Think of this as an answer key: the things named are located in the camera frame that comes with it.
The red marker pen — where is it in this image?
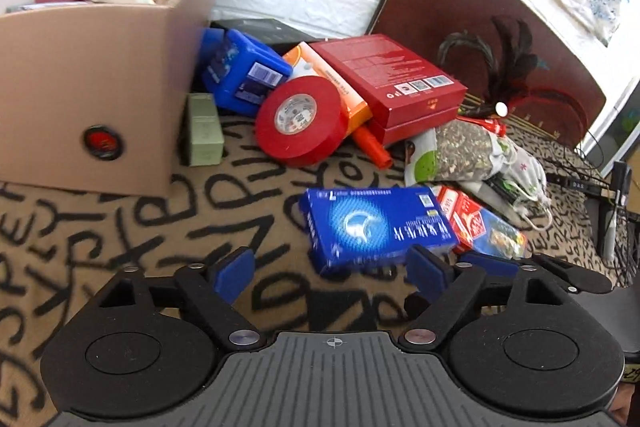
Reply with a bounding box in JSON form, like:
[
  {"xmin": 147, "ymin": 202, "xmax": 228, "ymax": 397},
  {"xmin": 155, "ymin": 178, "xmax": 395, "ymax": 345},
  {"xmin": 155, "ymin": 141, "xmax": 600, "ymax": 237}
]
[{"xmin": 351, "ymin": 126, "xmax": 392, "ymax": 170}]

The large brown cardboard shoebox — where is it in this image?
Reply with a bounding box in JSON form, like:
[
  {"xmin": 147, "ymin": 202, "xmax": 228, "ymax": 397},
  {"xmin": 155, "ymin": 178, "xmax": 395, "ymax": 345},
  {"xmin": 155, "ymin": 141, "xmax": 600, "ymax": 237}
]
[{"xmin": 0, "ymin": 0, "xmax": 228, "ymax": 198}]

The seed mix bag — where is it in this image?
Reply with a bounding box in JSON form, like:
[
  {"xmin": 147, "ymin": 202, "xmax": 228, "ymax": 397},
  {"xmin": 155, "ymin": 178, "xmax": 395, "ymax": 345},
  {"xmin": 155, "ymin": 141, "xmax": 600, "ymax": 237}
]
[{"xmin": 404, "ymin": 119, "xmax": 501, "ymax": 188}]

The red tape roll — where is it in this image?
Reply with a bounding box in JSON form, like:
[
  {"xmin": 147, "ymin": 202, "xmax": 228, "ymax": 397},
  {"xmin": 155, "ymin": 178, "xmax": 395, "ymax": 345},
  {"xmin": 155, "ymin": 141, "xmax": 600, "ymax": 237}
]
[{"xmin": 255, "ymin": 75, "xmax": 349, "ymax": 168}]

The large red box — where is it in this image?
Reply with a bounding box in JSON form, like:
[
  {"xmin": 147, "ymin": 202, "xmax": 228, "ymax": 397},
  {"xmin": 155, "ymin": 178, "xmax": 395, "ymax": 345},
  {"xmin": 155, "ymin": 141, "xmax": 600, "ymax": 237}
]
[{"xmin": 309, "ymin": 33, "xmax": 468, "ymax": 146}]

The orange white box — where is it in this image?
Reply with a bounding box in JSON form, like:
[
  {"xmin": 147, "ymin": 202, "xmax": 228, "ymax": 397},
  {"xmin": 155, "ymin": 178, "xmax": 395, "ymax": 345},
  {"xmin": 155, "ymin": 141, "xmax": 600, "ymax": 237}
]
[{"xmin": 282, "ymin": 42, "xmax": 373, "ymax": 140}]

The black flat box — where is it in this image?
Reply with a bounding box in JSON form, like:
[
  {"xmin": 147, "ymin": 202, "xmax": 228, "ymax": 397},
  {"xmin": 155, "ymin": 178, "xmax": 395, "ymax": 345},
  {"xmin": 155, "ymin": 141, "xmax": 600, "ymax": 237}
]
[{"xmin": 210, "ymin": 18, "xmax": 317, "ymax": 48}]

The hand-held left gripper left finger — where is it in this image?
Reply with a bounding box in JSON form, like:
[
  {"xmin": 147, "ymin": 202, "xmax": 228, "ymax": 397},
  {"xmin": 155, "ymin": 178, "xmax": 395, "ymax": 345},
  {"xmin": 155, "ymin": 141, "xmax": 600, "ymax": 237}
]
[{"xmin": 97, "ymin": 247, "xmax": 266, "ymax": 350}]

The blue plastic container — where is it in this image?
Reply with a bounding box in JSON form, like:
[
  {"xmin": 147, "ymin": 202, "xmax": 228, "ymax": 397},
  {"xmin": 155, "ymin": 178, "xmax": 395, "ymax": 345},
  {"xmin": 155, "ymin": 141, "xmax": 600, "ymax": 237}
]
[{"xmin": 200, "ymin": 28, "xmax": 294, "ymax": 118}]

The pale green box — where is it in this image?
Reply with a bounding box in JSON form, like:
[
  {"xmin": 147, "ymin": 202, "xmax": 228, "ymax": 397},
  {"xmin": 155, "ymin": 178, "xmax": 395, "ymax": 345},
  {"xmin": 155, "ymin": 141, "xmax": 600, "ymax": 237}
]
[{"xmin": 181, "ymin": 93, "xmax": 225, "ymax": 166}]

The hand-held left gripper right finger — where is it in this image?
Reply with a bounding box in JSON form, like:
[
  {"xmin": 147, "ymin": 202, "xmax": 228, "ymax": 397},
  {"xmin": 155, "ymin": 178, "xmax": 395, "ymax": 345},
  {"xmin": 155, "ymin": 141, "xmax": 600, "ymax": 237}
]
[{"xmin": 397, "ymin": 245, "xmax": 583, "ymax": 352}]

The blue medicine box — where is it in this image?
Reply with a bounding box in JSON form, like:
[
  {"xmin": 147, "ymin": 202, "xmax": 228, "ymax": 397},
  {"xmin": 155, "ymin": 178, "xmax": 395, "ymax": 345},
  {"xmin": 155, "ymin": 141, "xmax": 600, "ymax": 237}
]
[{"xmin": 299, "ymin": 186, "xmax": 460, "ymax": 278}]

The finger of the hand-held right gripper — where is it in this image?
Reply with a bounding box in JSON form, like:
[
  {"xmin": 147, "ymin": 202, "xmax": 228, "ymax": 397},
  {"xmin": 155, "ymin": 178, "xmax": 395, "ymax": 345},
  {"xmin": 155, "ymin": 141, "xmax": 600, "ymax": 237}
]
[{"xmin": 457, "ymin": 251, "xmax": 615, "ymax": 294}]

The white floral drawstring pouch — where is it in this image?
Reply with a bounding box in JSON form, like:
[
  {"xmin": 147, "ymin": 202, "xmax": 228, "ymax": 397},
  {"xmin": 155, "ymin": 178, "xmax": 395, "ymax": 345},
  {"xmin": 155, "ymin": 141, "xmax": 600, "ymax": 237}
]
[{"xmin": 460, "ymin": 134, "xmax": 553, "ymax": 233}]

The red snack packet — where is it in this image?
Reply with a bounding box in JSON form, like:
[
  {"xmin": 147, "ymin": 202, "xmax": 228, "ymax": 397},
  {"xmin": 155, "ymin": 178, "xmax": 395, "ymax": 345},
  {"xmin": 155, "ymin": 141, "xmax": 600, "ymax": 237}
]
[{"xmin": 432, "ymin": 185, "xmax": 528, "ymax": 260}]

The tan printed blanket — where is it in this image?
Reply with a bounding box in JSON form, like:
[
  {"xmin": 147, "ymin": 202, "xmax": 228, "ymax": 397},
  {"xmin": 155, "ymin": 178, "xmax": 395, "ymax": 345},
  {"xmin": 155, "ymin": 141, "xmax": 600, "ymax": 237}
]
[{"xmin": 0, "ymin": 107, "xmax": 640, "ymax": 427}]

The black feather mask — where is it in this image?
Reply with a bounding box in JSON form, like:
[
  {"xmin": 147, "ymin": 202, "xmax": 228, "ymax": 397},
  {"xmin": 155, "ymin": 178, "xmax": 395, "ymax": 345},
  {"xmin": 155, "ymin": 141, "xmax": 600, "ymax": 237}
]
[{"xmin": 437, "ymin": 14, "xmax": 588, "ymax": 142}]

